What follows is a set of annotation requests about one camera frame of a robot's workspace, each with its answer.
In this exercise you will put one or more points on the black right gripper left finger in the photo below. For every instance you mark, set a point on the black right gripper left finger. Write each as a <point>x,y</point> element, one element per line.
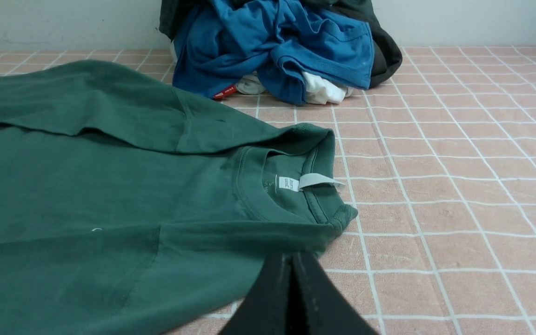
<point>264,310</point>

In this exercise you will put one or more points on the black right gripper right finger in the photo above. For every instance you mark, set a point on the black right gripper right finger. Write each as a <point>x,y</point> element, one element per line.
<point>317,306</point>

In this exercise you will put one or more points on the green long-sleeved shirt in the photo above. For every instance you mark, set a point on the green long-sleeved shirt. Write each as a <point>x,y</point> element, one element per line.
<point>131,207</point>

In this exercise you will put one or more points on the blue shirt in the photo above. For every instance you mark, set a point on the blue shirt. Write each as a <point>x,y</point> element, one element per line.
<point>279,40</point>

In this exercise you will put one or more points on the pink checkered tablecloth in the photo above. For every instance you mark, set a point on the pink checkered tablecloth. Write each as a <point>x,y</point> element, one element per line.
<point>440,162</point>

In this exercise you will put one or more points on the white garment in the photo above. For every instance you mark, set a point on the white garment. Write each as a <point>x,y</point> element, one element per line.
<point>319,91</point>

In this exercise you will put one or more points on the dark grey garment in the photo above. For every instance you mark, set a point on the dark grey garment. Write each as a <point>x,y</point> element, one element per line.
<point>388,57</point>

